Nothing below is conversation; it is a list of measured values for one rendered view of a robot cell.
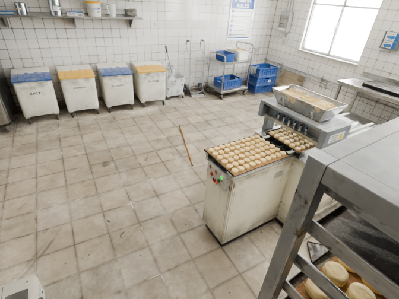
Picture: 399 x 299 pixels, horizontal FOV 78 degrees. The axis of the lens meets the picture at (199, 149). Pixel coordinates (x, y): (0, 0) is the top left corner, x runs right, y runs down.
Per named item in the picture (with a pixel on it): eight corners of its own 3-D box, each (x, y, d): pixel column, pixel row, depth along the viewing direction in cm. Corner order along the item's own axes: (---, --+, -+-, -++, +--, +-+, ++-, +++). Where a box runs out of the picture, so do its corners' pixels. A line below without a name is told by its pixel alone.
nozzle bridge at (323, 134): (276, 124, 269) (284, 94, 251) (337, 158, 218) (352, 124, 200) (254, 130, 254) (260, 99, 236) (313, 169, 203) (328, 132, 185)
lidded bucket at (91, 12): (101, 15, 431) (99, 1, 420) (104, 16, 414) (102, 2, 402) (85, 15, 421) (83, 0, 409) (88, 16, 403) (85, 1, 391)
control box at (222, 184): (210, 173, 212) (211, 160, 205) (227, 190, 195) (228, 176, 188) (206, 174, 211) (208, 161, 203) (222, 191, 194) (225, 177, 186)
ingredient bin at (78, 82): (69, 120, 430) (58, 75, 389) (65, 106, 476) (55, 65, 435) (101, 115, 454) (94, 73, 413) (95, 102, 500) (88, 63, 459)
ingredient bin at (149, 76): (141, 109, 486) (138, 69, 445) (133, 98, 534) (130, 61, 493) (167, 105, 508) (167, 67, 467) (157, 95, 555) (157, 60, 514)
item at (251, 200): (253, 202, 286) (269, 134, 238) (274, 222, 262) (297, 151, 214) (201, 225, 253) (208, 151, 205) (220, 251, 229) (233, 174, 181)
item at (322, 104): (291, 92, 239) (293, 85, 236) (342, 113, 202) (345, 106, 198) (271, 95, 227) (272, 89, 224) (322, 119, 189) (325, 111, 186)
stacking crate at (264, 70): (265, 71, 634) (266, 63, 624) (276, 75, 606) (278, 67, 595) (247, 73, 607) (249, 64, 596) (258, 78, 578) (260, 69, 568)
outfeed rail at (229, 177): (369, 127, 279) (371, 121, 275) (371, 128, 277) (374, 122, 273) (225, 178, 185) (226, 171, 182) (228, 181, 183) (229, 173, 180)
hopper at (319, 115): (289, 98, 244) (293, 83, 237) (341, 120, 205) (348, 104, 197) (268, 102, 231) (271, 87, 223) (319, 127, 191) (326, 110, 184)
